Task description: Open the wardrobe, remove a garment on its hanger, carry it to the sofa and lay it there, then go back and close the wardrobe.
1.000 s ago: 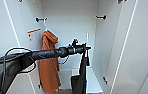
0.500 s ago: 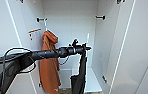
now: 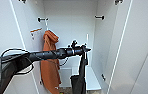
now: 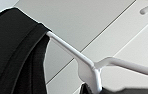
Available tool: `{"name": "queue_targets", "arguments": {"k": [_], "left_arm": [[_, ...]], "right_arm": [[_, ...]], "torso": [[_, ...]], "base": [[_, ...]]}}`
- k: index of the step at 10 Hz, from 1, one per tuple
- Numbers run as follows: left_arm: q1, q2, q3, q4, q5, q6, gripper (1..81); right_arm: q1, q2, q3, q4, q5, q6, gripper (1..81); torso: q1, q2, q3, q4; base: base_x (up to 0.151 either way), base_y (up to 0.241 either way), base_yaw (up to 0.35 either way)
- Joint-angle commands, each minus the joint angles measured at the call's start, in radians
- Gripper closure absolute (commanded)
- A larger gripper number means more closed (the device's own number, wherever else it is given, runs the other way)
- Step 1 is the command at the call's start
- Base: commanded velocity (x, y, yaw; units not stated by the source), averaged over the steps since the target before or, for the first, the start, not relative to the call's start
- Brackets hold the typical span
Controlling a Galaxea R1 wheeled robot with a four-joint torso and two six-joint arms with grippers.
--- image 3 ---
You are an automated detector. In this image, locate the black garment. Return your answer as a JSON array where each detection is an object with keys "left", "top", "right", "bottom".
[{"left": 69, "top": 53, "right": 90, "bottom": 94}]

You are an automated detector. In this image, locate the white wardrobe door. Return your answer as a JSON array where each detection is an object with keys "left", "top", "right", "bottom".
[
  {"left": 0, "top": 0, "right": 28, "bottom": 94},
  {"left": 104, "top": 0, "right": 148, "bottom": 94}
]

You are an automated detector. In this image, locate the white wardrobe body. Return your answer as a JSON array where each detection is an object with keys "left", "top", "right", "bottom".
[{"left": 8, "top": 0, "right": 134, "bottom": 94}]

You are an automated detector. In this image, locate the orange hanging garment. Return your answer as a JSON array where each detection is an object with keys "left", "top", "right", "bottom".
[{"left": 40, "top": 29, "right": 62, "bottom": 94}]

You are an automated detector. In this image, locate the white inner shelf unit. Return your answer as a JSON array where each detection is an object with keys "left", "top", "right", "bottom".
[{"left": 58, "top": 66, "right": 103, "bottom": 93}]

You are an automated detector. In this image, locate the small black door latch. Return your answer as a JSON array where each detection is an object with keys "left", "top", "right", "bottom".
[{"left": 100, "top": 73, "right": 107, "bottom": 82}]

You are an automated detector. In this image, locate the black wardrobe hook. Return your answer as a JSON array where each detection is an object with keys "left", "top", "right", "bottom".
[
  {"left": 94, "top": 14, "right": 105, "bottom": 20},
  {"left": 37, "top": 16, "right": 49, "bottom": 23}
]

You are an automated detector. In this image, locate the white hanger with orange garment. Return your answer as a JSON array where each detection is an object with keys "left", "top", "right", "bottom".
[{"left": 44, "top": 20, "right": 50, "bottom": 33}]

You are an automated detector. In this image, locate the woven brown basket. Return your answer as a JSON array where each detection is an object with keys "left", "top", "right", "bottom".
[{"left": 58, "top": 85, "right": 73, "bottom": 94}]

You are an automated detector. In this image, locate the orange label strip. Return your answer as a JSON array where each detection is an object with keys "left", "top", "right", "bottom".
[{"left": 29, "top": 27, "right": 44, "bottom": 35}]

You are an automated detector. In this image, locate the black wardrobe door hinge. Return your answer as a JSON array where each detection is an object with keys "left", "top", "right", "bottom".
[
  {"left": 114, "top": 0, "right": 124, "bottom": 5},
  {"left": 18, "top": 0, "right": 28, "bottom": 4}
]

